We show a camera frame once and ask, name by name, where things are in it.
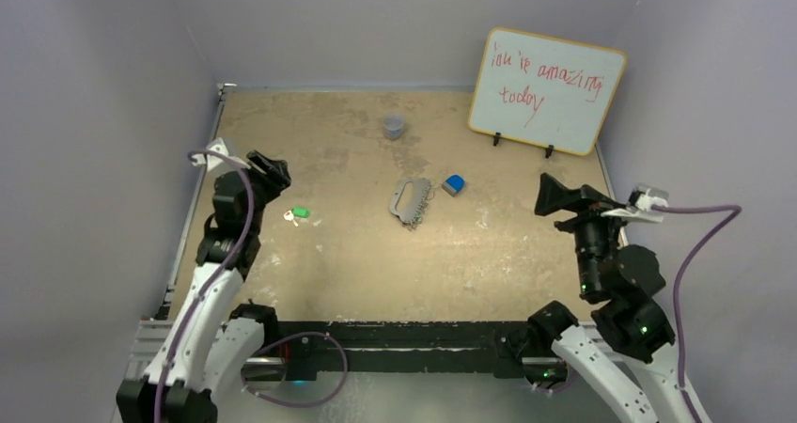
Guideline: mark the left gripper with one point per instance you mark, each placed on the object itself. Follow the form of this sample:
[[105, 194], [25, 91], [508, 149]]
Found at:
[[275, 179]]

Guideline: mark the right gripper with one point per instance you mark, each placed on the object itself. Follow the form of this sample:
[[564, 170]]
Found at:
[[553, 195]]

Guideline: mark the silver key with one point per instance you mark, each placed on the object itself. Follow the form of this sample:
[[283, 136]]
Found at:
[[289, 216]]

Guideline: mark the green key tag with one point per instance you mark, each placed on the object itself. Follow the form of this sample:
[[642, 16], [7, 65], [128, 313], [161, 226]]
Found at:
[[300, 212]]

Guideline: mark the steel split key rings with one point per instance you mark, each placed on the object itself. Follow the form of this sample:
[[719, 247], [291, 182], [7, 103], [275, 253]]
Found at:
[[417, 218]]

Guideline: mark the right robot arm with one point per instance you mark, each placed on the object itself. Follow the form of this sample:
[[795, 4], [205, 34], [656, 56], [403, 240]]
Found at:
[[621, 282]]

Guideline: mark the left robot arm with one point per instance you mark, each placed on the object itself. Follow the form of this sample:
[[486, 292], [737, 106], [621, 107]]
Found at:
[[207, 344]]

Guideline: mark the whiteboard with red writing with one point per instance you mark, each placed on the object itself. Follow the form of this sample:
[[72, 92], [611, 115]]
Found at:
[[544, 91]]

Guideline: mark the blue grey whiteboard eraser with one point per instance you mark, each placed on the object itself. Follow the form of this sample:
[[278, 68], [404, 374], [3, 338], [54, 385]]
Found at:
[[453, 184]]

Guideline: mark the small grey cup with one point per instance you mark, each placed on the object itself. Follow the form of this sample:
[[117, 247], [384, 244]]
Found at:
[[393, 127]]

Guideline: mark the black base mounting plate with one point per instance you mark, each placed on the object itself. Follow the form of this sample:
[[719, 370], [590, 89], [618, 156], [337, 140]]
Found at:
[[503, 349]]

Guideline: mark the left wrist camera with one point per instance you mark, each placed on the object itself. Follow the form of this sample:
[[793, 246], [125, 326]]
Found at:
[[217, 158]]

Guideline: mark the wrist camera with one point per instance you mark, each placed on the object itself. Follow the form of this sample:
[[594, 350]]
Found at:
[[217, 158], [641, 205]]

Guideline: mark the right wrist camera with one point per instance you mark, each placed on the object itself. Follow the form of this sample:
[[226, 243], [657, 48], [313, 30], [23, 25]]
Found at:
[[641, 205]]

